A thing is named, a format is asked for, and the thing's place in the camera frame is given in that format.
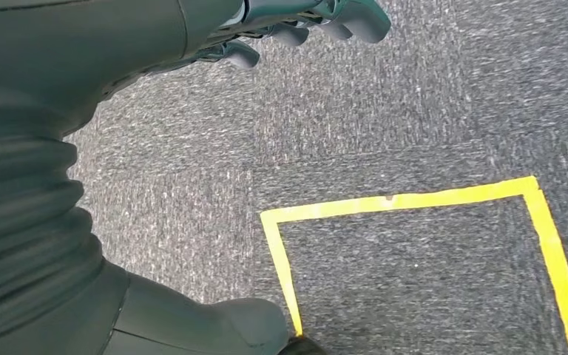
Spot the yellow floor tape square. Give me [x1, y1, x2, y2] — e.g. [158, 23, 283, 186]
[259, 175, 568, 355]

